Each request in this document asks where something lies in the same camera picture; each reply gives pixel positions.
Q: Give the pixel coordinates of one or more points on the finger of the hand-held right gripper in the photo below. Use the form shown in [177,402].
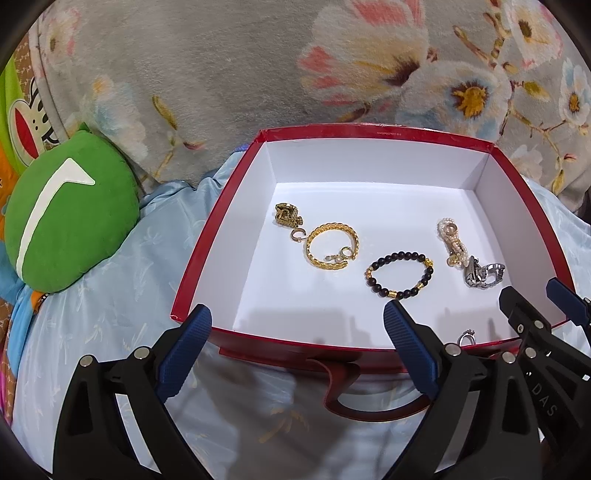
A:
[561,293]
[526,318]

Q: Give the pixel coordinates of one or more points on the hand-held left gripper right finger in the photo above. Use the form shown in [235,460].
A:
[411,346]

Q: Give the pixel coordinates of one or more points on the colourful cartoon play mat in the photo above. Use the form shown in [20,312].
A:
[27,120]

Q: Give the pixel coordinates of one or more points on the blue and orange cloth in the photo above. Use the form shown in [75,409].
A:
[23,323]

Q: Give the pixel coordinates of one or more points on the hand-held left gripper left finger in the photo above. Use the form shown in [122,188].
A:
[184,350]

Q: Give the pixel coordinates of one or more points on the green round cushion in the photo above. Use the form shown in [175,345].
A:
[83,230]

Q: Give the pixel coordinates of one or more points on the light blue palm-print sheet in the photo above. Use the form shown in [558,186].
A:
[92,332]

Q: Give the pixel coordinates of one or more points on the red cardboard box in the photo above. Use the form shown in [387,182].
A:
[369,203]

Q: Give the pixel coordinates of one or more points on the gold drop earring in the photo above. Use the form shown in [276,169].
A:
[331,258]

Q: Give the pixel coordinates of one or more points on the grey floral blanket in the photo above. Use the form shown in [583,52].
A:
[207,83]

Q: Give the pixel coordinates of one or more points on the gold hoop earring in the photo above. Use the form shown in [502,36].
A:
[292,236]

